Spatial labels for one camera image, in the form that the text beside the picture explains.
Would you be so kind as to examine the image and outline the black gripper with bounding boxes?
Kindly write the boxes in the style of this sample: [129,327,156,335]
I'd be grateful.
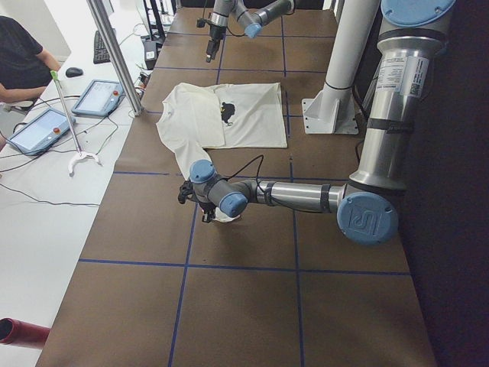
[206,24,225,63]
[177,180,214,223]

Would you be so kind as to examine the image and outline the cream long-sleeve cat shirt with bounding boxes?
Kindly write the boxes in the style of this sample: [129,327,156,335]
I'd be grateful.
[156,81,289,223]

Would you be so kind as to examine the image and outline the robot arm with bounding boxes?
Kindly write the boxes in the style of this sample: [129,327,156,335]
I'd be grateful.
[178,1,455,245]
[204,0,296,63]

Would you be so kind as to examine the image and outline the black keyboard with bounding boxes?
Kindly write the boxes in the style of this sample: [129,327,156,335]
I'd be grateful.
[92,31,110,64]

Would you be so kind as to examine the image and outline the far teach pendant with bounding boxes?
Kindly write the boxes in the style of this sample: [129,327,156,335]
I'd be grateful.
[72,80,125,117]

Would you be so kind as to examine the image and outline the teach pendant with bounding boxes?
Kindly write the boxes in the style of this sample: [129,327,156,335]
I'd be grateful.
[72,80,125,117]
[6,108,70,156]

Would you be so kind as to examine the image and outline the black computer mouse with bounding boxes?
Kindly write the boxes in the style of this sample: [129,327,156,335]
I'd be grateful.
[65,67,83,78]

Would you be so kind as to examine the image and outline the near teach pendant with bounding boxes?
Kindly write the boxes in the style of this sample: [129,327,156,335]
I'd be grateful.
[6,108,70,156]

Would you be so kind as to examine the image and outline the seated person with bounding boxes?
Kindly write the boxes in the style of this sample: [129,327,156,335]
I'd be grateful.
[0,15,62,152]

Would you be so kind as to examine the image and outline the red cylinder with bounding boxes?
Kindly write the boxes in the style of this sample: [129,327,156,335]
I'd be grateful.
[1,318,50,349]

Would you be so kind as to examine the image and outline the aluminium frame post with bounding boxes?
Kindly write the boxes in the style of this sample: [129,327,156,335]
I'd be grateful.
[86,0,143,116]

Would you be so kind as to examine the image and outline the white camera mast base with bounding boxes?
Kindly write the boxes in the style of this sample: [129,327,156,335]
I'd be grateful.
[302,0,381,135]

